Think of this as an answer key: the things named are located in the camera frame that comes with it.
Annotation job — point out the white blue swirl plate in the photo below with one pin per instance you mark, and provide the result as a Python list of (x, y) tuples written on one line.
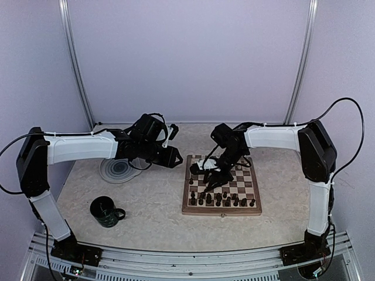
[(117, 171)]

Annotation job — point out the dark bishop piece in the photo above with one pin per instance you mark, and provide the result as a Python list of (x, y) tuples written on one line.
[(235, 200)]

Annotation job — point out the aluminium corner post left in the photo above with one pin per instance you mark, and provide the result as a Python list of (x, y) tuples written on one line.
[(68, 30)]

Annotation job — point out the aluminium corner post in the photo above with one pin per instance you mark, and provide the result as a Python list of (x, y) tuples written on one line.
[(303, 61), (68, 30)]

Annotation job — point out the wooden folding chess board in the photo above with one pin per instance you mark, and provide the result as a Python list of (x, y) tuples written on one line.
[(244, 185)]

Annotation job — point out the dark queen piece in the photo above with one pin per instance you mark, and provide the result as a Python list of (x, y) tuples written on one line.
[(208, 198)]

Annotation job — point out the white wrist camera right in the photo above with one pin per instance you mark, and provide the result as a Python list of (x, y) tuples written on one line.
[(202, 166)]

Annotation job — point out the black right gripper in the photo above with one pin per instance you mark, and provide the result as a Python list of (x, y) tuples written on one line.
[(222, 178)]

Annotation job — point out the dark king piece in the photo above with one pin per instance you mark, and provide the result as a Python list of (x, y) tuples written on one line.
[(227, 202)]

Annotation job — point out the aluminium corner post right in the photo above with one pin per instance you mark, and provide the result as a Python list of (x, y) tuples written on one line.
[(303, 61)]

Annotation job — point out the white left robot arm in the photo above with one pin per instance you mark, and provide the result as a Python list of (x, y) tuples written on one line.
[(147, 139)]

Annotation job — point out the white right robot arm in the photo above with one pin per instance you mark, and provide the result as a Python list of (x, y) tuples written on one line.
[(317, 158)]

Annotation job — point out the dark green mug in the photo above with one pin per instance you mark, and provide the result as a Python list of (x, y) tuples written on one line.
[(105, 212)]

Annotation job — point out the aluminium frame rail front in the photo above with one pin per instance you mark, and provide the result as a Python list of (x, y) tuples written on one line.
[(127, 264)]

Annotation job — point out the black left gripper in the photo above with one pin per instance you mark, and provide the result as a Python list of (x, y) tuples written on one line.
[(170, 157)]

